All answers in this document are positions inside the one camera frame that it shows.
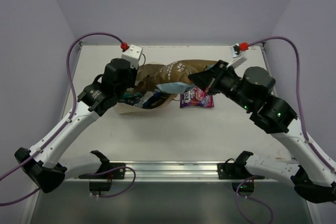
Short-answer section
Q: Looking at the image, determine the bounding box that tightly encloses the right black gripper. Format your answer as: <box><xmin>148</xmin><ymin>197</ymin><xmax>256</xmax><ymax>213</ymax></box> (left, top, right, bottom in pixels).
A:
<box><xmin>188</xmin><ymin>60</ymin><xmax>255</xmax><ymax>112</ymax></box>

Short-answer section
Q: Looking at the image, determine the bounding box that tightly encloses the purple pink candy bag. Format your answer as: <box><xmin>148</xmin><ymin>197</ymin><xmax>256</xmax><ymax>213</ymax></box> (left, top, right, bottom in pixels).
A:
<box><xmin>180</xmin><ymin>87</ymin><xmax>214</xmax><ymax>109</ymax></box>

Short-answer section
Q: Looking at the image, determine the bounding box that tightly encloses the beige paper bag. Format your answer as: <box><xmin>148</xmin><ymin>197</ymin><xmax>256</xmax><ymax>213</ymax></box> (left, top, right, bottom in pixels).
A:
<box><xmin>114</xmin><ymin>53</ymin><xmax>178</xmax><ymax>114</ymax></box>

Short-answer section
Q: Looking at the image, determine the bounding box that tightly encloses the light blue snack bag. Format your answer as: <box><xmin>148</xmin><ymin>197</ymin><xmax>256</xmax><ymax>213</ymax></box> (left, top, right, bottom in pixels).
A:
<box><xmin>135</xmin><ymin>59</ymin><xmax>216</xmax><ymax>94</ymax></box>

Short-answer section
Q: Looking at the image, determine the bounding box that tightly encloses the blue snack packet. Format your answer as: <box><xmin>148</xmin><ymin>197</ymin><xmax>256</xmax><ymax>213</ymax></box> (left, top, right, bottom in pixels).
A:
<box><xmin>134</xmin><ymin>91</ymin><xmax>161</xmax><ymax>109</ymax></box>

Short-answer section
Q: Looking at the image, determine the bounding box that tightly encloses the brown kettle chips bag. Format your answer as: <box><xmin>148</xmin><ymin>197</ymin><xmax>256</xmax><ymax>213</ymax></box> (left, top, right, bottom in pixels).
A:
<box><xmin>148</xmin><ymin>92</ymin><xmax>170</xmax><ymax>109</ymax></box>

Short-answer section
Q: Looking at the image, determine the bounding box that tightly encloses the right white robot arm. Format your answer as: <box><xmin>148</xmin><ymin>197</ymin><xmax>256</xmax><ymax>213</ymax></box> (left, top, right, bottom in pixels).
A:
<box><xmin>189</xmin><ymin>60</ymin><xmax>335</xmax><ymax>204</ymax></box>

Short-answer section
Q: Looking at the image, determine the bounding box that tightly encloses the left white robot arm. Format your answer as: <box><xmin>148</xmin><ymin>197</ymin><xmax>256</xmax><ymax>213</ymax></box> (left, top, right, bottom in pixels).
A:
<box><xmin>14</xmin><ymin>56</ymin><xmax>139</xmax><ymax>193</ymax></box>

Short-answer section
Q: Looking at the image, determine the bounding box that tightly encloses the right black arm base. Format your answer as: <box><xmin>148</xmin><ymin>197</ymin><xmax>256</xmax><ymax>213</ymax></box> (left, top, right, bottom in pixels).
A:
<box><xmin>217</xmin><ymin>159</ymin><xmax>264</xmax><ymax>197</ymax></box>

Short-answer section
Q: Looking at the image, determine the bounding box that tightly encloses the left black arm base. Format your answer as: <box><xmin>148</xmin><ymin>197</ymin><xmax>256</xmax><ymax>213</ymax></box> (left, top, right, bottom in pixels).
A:
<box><xmin>78</xmin><ymin>163</ymin><xmax>125</xmax><ymax>195</ymax></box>

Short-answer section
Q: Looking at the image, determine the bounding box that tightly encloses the green snack packet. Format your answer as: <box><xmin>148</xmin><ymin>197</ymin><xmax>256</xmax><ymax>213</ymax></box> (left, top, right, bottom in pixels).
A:
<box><xmin>118</xmin><ymin>91</ymin><xmax>144</xmax><ymax>105</ymax></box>

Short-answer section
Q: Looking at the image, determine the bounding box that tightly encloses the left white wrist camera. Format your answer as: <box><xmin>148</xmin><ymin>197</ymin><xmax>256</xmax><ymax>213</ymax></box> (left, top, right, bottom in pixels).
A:
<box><xmin>121</xmin><ymin>45</ymin><xmax>143</xmax><ymax>69</ymax></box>

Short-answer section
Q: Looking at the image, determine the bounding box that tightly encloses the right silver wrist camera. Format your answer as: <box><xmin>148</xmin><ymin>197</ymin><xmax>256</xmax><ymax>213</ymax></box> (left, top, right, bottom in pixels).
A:
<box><xmin>227</xmin><ymin>42</ymin><xmax>249</xmax><ymax>69</ymax></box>

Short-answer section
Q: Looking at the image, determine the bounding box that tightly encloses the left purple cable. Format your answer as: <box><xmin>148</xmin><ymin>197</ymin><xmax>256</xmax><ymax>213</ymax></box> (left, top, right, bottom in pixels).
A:
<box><xmin>0</xmin><ymin>32</ymin><xmax>137</xmax><ymax>206</ymax></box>

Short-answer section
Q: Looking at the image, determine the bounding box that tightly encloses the purple cable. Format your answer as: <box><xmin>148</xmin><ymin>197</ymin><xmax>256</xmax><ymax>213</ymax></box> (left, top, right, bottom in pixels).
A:
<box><xmin>236</xmin><ymin>36</ymin><xmax>336</xmax><ymax>224</ymax></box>
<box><xmin>0</xmin><ymin>32</ymin><xmax>137</xmax><ymax>206</ymax></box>

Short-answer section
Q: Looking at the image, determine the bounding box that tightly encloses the aluminium mounting rail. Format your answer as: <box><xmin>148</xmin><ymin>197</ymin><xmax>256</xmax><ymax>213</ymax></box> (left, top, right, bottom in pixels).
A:
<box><xmin>34</xmin><ymin>160</ymin><xmax>276</xmax><ymax>182</ymax></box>

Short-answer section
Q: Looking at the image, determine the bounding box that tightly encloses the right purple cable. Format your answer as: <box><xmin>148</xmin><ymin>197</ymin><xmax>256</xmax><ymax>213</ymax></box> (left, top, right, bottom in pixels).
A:
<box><xmin>236</xmin><ymin>36</ymin><xmax>336</xmax><ymax>224</ymax></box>

